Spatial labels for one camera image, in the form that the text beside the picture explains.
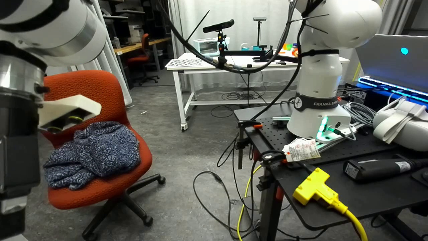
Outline open laptop with blue light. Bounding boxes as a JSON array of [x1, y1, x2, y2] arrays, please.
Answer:
[[355, 33, 428, 109]]

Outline small black box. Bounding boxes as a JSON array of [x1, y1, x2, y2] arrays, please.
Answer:
[[342, 81, 369, 102]]

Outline yellow tool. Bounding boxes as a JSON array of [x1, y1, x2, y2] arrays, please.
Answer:
[[292, 165, 369, 241]]

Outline black floor cables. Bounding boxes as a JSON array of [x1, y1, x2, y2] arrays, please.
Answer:
[[191, 132, 269, 241]]

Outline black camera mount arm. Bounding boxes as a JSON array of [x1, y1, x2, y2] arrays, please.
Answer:
[[214, 30, 276, 69]]

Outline white VR headset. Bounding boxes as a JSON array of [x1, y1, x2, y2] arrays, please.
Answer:
[[372, 97, 428, 152]]

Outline white curtain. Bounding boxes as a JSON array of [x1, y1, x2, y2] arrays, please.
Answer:
[[166, 0, 298, 54]]

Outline grey T-shaped stand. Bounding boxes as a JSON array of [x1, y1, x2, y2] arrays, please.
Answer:
[[252, 17, 268, 45]]

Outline dark speckled round seat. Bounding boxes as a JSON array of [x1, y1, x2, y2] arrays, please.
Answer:
[[43, 120, 142, 191]]

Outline dark storage shelving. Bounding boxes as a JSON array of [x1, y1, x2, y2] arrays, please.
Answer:
[[98, 0, 158, 44]]

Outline wooden desk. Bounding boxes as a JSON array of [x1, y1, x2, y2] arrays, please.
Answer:
[[112, 36, 173, 57]]

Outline white metal table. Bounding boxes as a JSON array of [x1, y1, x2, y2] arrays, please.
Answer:
[[165, 50, 309, 133]]

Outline black stereo camera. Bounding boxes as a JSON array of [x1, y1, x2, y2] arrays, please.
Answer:
[[202, 17, 237, 34]]

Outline red office chair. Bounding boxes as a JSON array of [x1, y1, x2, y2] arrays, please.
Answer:
[[42, 68, 167, 241], [126, 32, 161, 85]]

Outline white label with red print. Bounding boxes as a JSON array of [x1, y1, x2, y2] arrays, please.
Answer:
[[281, 136, 322, 163]]

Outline small white box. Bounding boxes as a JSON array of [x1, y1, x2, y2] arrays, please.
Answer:
[[191, 38, 219, 57]]

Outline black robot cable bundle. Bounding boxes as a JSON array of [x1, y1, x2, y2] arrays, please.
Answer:
[[155, 0, 313, 124]]

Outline yellow hanging cable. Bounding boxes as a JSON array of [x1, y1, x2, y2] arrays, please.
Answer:
[[234, 161, 265, 241]]

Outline black perforated robot table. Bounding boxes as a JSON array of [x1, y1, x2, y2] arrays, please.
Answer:
[[233, 104, 428, 241]]

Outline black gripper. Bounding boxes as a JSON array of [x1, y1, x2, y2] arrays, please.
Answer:
[[0, 85, 43, 239]]

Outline grey cable bundle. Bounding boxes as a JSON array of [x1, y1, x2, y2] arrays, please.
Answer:
[[340, 100, 380, 132]]

